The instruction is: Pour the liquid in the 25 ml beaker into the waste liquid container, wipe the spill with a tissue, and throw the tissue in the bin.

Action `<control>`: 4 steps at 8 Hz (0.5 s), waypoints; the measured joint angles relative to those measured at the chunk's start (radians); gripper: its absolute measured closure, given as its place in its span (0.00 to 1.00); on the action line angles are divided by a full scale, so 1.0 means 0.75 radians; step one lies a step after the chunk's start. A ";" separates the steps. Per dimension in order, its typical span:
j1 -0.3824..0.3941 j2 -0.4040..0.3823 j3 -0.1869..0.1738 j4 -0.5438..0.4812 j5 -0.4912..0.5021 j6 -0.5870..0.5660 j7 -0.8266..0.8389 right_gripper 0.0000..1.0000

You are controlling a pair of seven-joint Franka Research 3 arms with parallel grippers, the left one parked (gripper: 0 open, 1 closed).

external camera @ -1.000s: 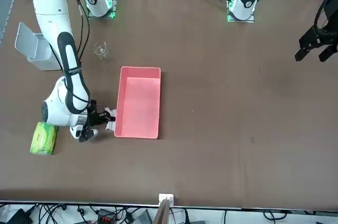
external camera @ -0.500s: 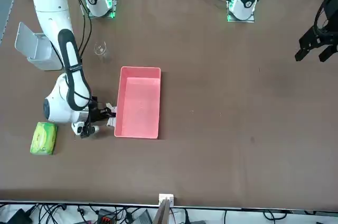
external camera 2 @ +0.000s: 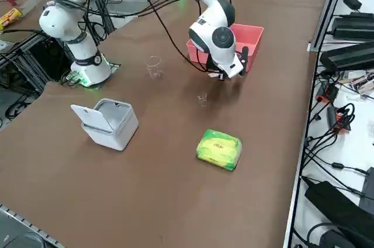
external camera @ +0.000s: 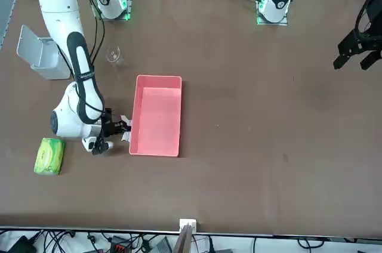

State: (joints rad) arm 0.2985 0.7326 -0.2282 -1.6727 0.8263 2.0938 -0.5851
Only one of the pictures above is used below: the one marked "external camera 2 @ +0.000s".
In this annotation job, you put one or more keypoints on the pink plastic container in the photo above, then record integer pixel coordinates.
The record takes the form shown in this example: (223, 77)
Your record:
(251, 43)

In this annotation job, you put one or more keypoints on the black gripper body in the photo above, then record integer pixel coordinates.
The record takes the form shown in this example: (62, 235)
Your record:
(213, 65)

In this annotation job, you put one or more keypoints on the white tissue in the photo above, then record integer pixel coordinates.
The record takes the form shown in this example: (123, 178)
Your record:
(215, 76)

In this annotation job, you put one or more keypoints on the small glass beaker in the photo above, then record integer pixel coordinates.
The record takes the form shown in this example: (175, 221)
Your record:
(202, 99)

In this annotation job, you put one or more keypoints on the yellow snack packet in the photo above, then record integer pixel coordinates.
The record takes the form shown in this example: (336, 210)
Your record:
(10, 17)

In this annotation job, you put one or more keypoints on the ribbed aluminium rail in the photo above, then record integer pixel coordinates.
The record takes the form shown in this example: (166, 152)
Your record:
(29, 224)

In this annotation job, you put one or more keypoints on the black orange plug adapter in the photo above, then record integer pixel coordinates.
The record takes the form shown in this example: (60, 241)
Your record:
(333, 116)

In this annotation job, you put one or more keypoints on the large glass beaker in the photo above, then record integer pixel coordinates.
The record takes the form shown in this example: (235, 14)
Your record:
(154, 75)

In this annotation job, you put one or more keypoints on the large black power supply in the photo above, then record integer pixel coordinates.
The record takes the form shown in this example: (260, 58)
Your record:
(347, 56)
(353, 27)

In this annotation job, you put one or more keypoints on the white lidded trash bin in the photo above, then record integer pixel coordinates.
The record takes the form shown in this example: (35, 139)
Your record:
(117, 131)

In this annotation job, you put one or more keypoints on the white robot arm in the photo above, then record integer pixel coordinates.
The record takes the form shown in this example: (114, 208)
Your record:
(67, 2)

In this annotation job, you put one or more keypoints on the aluminium frame post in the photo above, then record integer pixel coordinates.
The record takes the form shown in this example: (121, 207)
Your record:
(327, 11)

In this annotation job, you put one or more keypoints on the small black power adapter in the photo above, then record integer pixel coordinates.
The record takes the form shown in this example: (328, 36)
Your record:
(352, 3)

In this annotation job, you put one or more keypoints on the green tissue pack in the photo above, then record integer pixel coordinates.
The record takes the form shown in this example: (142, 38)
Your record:
(216, 151)

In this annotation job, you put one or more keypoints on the black red power device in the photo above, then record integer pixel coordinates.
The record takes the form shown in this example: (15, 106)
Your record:
(328, 91)

